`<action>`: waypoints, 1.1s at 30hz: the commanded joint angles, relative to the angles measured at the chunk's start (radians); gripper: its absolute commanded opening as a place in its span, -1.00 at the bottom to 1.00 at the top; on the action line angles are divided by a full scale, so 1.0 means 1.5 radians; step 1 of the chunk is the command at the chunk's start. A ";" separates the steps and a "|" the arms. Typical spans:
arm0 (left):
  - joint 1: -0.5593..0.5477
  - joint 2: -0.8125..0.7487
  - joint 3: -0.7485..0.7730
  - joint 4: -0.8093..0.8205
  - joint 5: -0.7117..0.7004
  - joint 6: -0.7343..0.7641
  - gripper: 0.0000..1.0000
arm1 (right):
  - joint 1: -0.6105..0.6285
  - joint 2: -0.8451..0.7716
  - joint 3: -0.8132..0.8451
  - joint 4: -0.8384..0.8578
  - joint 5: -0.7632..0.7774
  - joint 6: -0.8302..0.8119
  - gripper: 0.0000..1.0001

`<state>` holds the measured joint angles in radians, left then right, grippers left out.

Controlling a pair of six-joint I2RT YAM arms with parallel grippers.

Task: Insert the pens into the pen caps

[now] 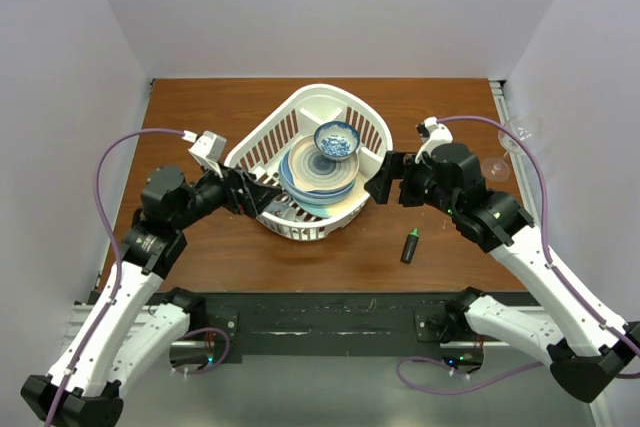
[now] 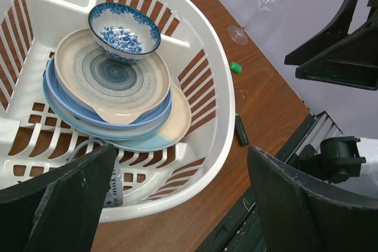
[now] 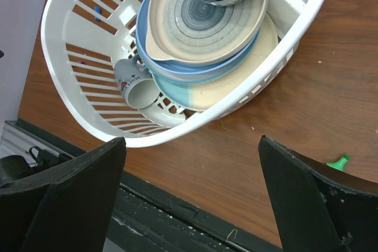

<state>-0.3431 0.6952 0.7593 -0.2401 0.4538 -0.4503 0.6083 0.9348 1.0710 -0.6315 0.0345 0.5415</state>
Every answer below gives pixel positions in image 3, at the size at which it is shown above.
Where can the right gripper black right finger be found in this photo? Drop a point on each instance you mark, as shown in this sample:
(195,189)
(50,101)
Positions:
(316,207)

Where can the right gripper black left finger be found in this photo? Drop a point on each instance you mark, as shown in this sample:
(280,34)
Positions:
(66,207)

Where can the black green highlighter pen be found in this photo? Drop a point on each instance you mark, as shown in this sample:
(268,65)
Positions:
(339,164)

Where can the blue pen cap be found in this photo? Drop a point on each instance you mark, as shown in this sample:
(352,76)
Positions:
(97,9)

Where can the grey ceramic mug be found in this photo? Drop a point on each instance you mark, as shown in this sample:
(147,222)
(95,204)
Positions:
(135,83)

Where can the cream and teal plate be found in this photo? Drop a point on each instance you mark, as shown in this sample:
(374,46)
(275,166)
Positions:
(200,97)

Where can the blue rimmed plate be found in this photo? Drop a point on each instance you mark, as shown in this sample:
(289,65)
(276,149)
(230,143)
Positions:
(177,72)

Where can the white plastic dish basket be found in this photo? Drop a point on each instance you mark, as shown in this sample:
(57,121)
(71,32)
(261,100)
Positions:
(80,54)

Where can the beige blue swirl plate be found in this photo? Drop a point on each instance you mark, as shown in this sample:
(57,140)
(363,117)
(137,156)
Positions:
(194,32)

